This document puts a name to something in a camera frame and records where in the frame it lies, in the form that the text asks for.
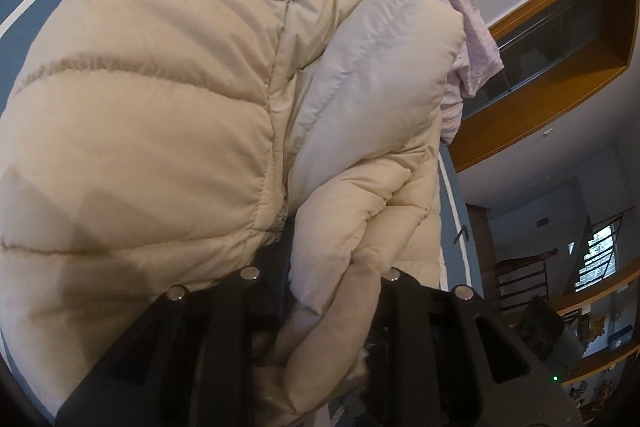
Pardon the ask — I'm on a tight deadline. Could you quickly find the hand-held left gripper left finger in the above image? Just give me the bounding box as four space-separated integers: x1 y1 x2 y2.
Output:
55 227 294 427

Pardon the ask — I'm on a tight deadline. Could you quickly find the wooden shelf with ornaments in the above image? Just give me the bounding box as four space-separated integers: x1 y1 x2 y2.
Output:
550 267 640 410

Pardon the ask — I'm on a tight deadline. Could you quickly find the barred window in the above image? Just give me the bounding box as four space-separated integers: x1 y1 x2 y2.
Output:
574 216 627 294

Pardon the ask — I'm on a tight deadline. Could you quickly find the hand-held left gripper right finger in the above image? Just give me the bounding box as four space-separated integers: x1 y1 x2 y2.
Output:
325 269 584 427

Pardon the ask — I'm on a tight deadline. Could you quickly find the wooden framed glass door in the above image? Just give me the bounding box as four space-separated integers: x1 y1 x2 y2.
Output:
447 0 640 174

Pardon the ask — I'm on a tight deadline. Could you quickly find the dark wooden chair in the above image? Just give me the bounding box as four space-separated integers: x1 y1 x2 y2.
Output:
495 249 559 314

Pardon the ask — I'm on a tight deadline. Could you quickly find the cream quilted puffer jacket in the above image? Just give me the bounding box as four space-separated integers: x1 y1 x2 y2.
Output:
0 0 468 427

